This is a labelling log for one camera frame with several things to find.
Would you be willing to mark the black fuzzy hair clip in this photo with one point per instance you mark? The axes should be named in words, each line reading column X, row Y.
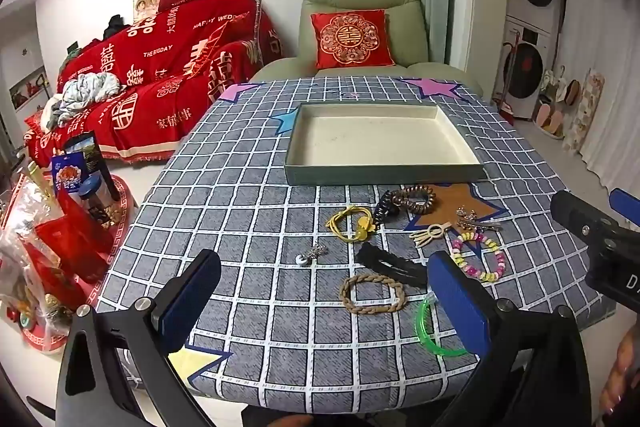
column 395, row 267

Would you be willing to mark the red embroidered cushion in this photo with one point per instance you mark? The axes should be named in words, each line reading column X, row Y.
column 350, row 38

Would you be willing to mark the red round patterned tray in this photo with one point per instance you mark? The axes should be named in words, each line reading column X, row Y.
column 122, row 202

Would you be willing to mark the grey checked tablecloth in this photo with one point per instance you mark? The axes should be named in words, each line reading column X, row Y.
column 250, row 217

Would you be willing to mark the red gift bags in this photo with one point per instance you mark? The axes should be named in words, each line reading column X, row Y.
column 70, row 252

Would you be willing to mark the person's right hand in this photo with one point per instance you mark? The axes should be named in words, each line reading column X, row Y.
column 622, row 372

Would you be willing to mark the slipper rack with slippers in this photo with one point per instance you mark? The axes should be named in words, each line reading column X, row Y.
column 555, row 107

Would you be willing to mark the dark clothes heap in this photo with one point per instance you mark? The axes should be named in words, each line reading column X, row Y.
column 115, row 27

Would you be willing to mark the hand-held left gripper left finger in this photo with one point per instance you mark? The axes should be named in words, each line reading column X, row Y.
column 187, row 302

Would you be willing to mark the brown braided hair band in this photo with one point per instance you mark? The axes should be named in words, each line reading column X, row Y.
column 367, row 279

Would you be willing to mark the pile of light clothes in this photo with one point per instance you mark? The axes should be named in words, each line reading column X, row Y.
column 82, row 92

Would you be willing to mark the black hair claw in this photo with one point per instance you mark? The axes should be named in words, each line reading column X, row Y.
column 384, row 207

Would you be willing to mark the beige hair clip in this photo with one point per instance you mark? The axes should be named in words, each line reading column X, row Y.
column 431, row 233

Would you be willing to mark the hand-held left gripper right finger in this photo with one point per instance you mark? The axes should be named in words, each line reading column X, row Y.
column 460, row 302

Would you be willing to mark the red printed sofa blanket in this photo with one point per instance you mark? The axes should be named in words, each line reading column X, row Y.
column 165, row 57

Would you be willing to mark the silver rhinestone hair clip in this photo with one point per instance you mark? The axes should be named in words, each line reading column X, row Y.
column 475, row 219

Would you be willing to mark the blue lidded jar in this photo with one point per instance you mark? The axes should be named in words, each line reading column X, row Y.
column 97, row 199

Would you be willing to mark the blue printed box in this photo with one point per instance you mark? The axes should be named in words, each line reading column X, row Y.
column 67, row 177

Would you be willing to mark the clear plastic bag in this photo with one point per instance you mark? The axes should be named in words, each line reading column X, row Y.
column 17, row 252

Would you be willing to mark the red broom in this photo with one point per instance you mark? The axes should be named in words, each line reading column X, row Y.
column 507, row 102

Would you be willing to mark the unframed portrait poster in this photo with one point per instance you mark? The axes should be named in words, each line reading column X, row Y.
column 145, row 4

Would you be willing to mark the white washing machine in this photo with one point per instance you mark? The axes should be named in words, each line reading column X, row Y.
column 525, row 64

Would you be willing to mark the dark tall box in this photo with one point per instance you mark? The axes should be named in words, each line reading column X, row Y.
column 97, row 152

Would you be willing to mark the patterned floral bag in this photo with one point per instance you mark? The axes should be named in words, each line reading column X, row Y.
column 587, row 107

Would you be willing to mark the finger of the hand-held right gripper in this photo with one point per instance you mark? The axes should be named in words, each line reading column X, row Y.
column 627, row 204
column 575, row 212

